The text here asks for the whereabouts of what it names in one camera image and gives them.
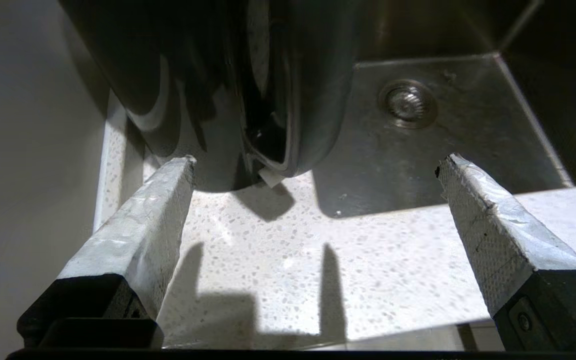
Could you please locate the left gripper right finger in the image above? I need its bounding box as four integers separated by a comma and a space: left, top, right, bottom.
435, 153, 576, 352

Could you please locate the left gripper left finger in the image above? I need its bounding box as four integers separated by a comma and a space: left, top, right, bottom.
17, 155, 197, 349

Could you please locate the black electric kettle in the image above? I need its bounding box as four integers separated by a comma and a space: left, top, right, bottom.
58, 0, 361, 193

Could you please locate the stainless steel sink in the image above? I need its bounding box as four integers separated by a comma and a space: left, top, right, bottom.
312, 0, 576, 219

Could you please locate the sink drain strainer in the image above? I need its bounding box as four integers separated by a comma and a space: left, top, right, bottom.
378, 79, 439, 130

